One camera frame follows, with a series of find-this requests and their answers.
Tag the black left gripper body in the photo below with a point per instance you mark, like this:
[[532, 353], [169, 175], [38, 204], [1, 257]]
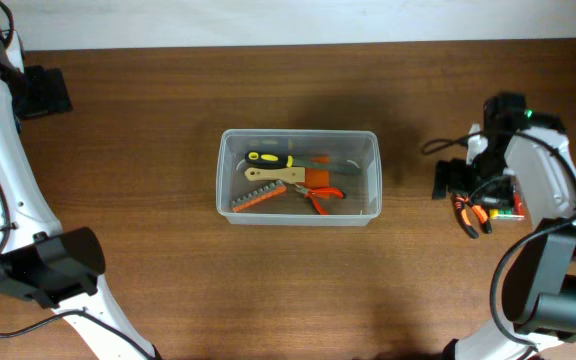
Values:
[[37, 95]]

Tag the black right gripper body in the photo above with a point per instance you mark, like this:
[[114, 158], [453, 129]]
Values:
[[486, 180]]

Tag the orange black long-nose pliers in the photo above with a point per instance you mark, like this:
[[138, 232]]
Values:
[[468, 220]]

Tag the orange scraper with wooden handle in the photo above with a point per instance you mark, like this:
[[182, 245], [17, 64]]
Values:
[[299, 175]]

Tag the orange handled pliers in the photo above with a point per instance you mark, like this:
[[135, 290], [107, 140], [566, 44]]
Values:
[[314, 194]]

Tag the orange perforated cylinder tool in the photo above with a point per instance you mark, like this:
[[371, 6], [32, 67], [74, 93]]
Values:
[[255, 197]]

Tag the yellow black handled file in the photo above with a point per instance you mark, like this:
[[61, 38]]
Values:
[[271, 161]]

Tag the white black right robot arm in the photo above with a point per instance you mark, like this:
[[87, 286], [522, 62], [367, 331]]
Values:
[[532, 297]]

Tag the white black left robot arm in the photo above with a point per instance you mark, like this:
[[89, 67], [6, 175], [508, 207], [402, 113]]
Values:
[[63, 271]]

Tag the clear plastic container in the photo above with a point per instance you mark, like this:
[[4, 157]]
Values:
[[359, 149]]

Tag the clear case coloured screwdrivers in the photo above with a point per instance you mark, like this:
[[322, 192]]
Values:
[[510, 212]]

